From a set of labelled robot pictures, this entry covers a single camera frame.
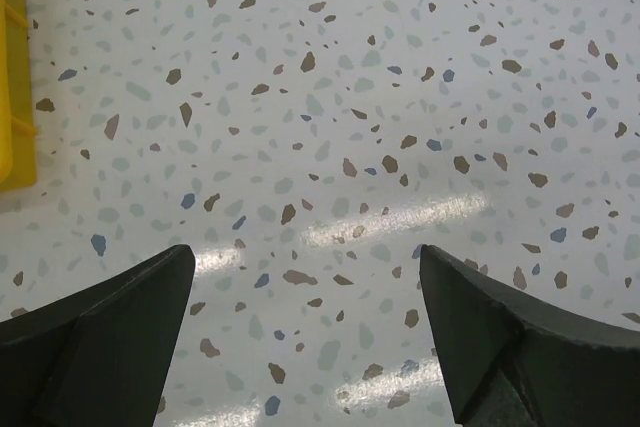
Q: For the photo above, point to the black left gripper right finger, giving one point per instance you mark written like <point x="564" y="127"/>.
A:
<point x="510" y="359"/>

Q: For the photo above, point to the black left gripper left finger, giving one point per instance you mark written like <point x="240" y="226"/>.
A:
<point x="99" y="357"/>

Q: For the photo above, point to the yellow plastic bin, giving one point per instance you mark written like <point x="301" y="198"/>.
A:
<point x="18" y="132"/>

